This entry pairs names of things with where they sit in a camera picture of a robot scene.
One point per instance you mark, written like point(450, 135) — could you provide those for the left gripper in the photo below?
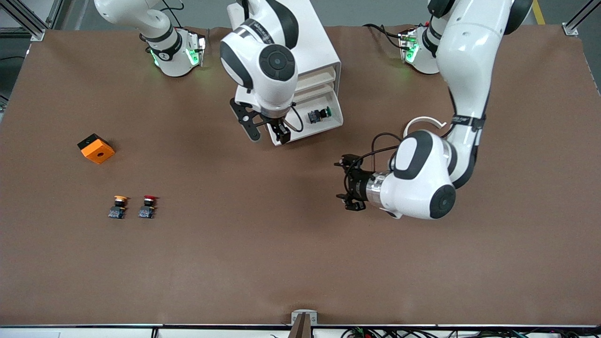
point(359, 184)

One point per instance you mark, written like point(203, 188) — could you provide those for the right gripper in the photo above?
point(280, 127)

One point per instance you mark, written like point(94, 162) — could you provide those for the green cap push button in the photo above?
point(315, 116)

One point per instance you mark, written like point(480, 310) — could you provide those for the white plastic drawer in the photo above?
point(319, 130)
point(314, 93)
point(319, 77)

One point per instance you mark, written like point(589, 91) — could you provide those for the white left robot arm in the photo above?
point(469, 56)

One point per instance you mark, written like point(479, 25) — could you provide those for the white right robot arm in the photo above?
point(263, 61)

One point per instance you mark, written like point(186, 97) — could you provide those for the white drawer cabinet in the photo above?
point(319, 42)

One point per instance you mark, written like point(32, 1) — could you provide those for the red cap push button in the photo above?
point(147, 211)

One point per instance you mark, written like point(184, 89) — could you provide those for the orange cap push button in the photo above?
point(117, 211)

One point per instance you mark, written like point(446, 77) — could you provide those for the brown paper table cover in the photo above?
point(300, 244)

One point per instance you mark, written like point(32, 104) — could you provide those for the brown bar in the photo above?
point(300, 328)

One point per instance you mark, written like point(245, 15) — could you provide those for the orange and black box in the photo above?
point(97, 152)

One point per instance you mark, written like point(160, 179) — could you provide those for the grey metal bracket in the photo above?
point(296, 313)

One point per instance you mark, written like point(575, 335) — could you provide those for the aluminium frame profile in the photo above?
point(28, 23)
point(570, 29)

